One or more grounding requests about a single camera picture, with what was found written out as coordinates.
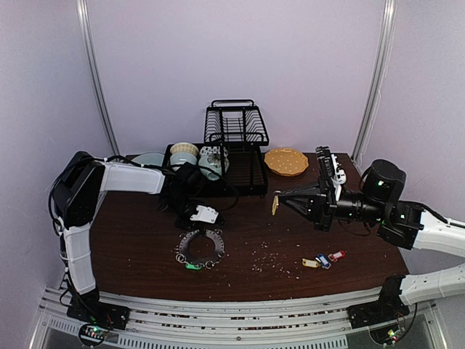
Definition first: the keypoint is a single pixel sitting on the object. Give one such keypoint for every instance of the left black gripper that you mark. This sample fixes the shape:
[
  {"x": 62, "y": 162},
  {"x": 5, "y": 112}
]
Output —
[{"x": 197, "y": 224}]

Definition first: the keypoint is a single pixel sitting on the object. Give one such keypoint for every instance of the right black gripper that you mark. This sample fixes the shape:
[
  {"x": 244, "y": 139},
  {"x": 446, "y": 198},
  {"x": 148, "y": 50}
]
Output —
[{"x": 325, "y": 203}]

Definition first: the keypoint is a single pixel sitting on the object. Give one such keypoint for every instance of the grey perforated keyring disc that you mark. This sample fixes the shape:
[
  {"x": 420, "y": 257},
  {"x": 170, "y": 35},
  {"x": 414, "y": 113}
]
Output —
[{"x": 200, "y": 247}]

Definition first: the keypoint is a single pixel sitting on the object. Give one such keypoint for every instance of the yellow key tag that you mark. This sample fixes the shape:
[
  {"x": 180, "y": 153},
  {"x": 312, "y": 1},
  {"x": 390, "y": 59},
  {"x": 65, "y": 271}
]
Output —
[
  {"x": 310, "y": 263},
  {"x": 275, "y": 205}
]

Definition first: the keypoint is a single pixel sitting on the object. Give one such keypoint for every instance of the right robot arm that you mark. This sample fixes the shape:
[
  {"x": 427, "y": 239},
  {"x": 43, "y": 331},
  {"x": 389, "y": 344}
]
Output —
[{"x": 405, "y": 224}]

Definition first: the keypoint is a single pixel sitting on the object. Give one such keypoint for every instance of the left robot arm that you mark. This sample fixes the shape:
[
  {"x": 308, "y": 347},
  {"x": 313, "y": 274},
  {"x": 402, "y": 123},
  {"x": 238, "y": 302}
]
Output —
[{"x": 72, "y": 205}]

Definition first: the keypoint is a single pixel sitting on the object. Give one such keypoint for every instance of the yellow dotted plate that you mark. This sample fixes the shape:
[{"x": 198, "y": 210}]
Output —
[{"x": 286, "y": 162}]

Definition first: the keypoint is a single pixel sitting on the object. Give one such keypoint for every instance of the green key tag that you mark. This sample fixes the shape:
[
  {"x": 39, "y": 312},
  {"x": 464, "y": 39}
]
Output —
[{"x": 191, "y": 266}]

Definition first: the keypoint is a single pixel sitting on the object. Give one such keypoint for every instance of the light blue floral bowl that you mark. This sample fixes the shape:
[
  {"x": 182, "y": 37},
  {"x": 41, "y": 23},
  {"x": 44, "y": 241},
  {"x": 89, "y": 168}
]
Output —
[{"x": 211, "y": 166}]

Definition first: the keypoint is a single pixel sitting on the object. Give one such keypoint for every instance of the light blue ribbed bowl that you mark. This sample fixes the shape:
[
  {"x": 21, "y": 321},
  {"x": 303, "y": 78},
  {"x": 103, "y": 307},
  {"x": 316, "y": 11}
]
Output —
[{"x": 179, "y": 158}]

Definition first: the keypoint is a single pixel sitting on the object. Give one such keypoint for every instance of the red key tag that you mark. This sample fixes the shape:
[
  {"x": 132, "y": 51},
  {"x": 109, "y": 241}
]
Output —
[{"x": 336, "y": 256}]

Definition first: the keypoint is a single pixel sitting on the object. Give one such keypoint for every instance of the blue key tag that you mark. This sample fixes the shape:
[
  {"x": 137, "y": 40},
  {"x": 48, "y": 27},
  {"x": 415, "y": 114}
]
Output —
[{"x": 323, "y": 261}]

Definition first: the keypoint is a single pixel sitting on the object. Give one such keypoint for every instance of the dotted white bowl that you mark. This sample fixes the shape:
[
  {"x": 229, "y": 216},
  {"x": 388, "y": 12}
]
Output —
[{"x": 213, "y": 149}]

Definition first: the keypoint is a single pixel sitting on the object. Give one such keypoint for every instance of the cream patterned bowl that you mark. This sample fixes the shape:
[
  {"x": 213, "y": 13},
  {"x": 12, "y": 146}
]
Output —
[{"x": 184, "y": 147}]

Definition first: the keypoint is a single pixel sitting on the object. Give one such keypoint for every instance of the light blue plate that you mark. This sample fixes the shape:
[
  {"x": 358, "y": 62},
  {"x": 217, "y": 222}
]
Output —
[{"x": 150, "y": 158}]

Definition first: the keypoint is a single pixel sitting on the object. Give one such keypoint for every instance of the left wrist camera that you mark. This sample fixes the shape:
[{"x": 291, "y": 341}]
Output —
[{"x": 204, "y": 214}]

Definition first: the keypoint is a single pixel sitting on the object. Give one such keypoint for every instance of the black wire dish rack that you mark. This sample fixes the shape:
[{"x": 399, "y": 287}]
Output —
[{"x": 239, "y": 126}]

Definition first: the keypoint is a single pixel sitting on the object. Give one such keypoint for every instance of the right aluminium frame post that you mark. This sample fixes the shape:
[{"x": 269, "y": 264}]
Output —
[{"x": 374, "y": 92}]

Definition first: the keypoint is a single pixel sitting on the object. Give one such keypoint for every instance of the aluminium frame post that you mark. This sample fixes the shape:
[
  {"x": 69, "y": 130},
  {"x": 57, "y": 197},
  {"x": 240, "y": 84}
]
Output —
[
  {"x": 374, "y": 92},
  {"x": 86, "y": 31}
]

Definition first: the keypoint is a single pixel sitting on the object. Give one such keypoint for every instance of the left aluminium frame post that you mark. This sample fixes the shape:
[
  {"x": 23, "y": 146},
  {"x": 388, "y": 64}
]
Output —
[{"x": 86, "y": 31}]

